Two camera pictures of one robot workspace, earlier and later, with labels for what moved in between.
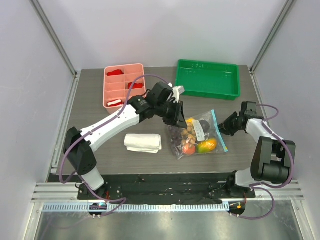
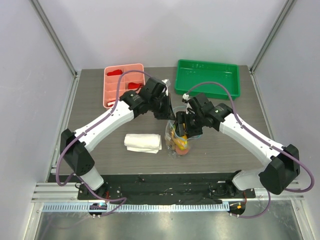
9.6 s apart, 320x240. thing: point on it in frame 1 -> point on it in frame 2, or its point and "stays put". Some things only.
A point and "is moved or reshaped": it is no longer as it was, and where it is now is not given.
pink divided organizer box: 117,83 stays put
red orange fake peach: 187,150 -> 182,149
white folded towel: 146,143 stays put
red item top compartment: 118,72 stays put
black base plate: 164,188 stays put
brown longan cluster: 189,135 is moved or reshaped
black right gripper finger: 229,121 -> 192,130
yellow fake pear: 189,120 is moved or reshaped
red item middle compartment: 135,85 stays put
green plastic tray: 212,80 stays put
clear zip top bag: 202,136 is moved or reshaped
